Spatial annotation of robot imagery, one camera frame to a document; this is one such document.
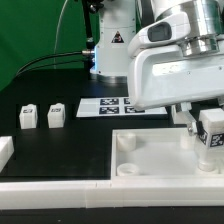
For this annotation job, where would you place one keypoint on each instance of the white sheet with markers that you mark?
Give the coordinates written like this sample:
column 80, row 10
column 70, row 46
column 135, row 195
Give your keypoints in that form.
column 112, row 106

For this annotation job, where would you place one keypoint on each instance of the white square tabletop tray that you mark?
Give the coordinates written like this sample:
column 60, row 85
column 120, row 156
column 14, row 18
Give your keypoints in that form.
column 165, row 153

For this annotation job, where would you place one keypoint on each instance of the white left fence wall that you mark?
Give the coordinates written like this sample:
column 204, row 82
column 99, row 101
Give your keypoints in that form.
column 6, row 150

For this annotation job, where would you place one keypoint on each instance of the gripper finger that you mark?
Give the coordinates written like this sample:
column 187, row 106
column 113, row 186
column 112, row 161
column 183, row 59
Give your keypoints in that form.
column 194, row 127

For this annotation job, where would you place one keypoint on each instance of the black camera pole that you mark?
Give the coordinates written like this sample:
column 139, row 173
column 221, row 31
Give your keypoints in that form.
column 89, row 6

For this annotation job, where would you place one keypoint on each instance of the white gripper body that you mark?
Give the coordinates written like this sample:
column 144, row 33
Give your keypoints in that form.
column 163, row 76

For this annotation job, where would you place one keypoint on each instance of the white fence wall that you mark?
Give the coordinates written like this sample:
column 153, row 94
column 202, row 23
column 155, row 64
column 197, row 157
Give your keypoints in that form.
column 6, row 150
column 116, row 193

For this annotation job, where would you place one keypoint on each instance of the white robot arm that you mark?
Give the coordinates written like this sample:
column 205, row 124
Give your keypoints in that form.
column 128, row 27

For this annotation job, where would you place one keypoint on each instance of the white front fence wall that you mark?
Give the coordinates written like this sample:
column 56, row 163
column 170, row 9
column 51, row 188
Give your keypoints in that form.
column 116, row 193

